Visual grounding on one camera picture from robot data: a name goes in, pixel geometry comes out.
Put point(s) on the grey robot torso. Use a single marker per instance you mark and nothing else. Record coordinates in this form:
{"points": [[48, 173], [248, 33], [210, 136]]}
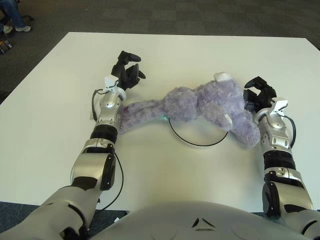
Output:
{"points": [[187, 220]]}

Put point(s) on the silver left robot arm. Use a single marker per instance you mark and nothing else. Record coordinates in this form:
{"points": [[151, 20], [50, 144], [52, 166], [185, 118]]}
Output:
{"points": [[107, 110]]}

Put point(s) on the purple plush rabbit doll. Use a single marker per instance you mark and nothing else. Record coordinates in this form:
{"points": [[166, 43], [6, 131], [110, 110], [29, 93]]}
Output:
{"points": [[212, 105]]}

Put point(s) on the white sneaker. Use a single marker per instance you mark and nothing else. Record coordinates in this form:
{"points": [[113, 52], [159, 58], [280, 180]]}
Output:
{"points": [[7, 29], [23, 29]]}

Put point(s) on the white plate black rim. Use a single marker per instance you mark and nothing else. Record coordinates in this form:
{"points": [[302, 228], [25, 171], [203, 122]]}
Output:
{"points": [[197, 136]]}

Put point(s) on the blue jeans leg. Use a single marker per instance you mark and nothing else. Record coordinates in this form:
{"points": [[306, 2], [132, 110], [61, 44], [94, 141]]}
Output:
{"points": [[13, 12]]}

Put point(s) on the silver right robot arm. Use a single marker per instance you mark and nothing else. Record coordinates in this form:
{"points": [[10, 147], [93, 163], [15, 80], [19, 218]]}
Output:
{"points": [[277, 140]]}

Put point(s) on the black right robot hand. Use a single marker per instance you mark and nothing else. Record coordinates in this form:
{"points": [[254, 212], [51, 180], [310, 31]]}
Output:
{"points": [[262, 96]]}

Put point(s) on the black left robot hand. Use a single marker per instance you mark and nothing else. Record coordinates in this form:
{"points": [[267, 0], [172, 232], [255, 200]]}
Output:
{"points": [[123, 75]]}

